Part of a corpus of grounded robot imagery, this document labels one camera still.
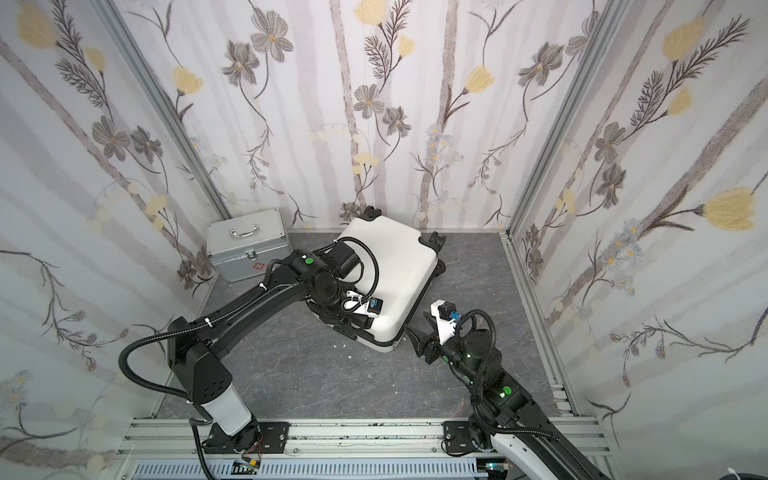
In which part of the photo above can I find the white hard-shell suitcase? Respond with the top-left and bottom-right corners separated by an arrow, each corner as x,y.
306,206 -> 446,352

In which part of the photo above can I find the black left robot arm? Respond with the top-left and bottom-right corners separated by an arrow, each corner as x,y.
118,237 -> 375,454

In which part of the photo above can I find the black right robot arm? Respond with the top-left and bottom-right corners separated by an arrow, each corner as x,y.
404,302 -> 608,479

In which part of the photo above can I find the silver aluminium first-aid case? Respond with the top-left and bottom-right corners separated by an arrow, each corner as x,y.
206,209 -> 292,283

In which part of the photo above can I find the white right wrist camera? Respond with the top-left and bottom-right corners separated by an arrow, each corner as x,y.
430,300 -> 460,345

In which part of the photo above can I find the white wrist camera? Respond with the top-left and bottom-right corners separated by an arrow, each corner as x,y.
342,291 -> 383,318
430,300 -> 460,345

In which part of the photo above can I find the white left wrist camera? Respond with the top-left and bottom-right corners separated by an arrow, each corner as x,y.
342,291 -> 383,318

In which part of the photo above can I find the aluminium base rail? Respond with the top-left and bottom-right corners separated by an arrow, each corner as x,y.
119,417 -> 625,480

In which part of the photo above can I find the white slotted cable duct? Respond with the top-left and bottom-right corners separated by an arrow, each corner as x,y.
133,458 -> 488,480

